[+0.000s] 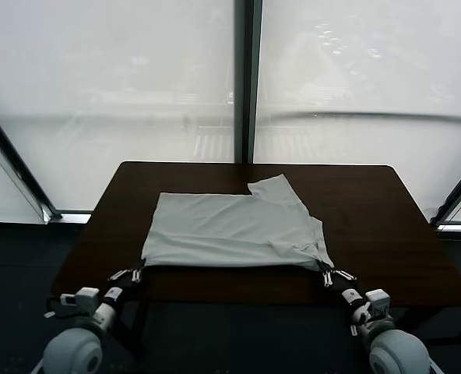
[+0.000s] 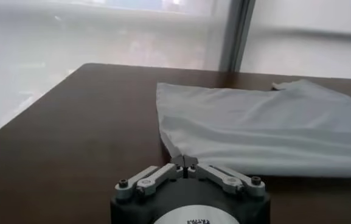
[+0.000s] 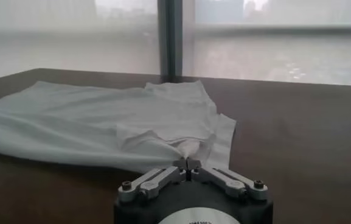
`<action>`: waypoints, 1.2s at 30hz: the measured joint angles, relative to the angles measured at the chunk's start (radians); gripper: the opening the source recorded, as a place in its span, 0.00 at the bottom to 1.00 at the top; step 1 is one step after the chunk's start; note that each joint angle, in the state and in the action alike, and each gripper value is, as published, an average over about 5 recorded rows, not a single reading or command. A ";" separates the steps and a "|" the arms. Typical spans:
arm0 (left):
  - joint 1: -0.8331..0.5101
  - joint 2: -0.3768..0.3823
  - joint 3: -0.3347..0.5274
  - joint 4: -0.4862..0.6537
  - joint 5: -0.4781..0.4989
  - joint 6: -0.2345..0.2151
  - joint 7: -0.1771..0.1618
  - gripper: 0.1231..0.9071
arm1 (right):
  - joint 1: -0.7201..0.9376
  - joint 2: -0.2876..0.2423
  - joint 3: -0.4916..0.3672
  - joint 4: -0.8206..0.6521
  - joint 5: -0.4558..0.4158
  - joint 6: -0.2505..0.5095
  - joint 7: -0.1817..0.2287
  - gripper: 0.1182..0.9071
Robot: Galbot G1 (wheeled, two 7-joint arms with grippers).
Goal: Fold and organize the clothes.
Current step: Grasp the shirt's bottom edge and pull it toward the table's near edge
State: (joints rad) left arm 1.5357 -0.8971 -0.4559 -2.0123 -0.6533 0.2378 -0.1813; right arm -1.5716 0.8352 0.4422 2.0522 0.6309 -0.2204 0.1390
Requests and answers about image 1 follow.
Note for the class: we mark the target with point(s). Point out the grey window sill rail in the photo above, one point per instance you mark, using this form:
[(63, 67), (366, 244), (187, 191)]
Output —
[(460, 226), (74, 217)]

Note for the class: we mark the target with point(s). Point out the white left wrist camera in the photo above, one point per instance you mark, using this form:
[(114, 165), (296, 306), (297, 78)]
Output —
[(82, 300)]

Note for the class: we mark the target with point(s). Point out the dark vertical window mullion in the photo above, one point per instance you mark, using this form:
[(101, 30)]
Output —
[(248, 78)]

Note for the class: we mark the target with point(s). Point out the slanted dark window frame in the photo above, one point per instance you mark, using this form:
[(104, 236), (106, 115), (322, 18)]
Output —
[(16, 156), (460, 188)]

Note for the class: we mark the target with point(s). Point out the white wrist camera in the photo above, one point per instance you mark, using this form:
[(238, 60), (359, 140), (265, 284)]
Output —
[(378, 304), (82, 300)]

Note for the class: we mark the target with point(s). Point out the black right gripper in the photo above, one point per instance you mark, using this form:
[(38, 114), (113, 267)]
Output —
[(345, 290)]

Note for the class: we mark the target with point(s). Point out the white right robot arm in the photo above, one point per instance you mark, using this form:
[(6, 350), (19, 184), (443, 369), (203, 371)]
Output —
[(398, 350)]

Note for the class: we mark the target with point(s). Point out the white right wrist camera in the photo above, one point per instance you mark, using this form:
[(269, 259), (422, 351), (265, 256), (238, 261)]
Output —
[(378, 304)]

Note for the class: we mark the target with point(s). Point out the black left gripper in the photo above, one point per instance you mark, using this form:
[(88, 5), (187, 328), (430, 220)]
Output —
[(125, 289)]

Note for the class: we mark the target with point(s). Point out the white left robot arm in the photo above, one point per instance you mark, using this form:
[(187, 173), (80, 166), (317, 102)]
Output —
[(74, 350)]

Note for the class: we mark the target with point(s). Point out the white t-shirt red print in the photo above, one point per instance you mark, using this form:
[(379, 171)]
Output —
[(222, 226)]

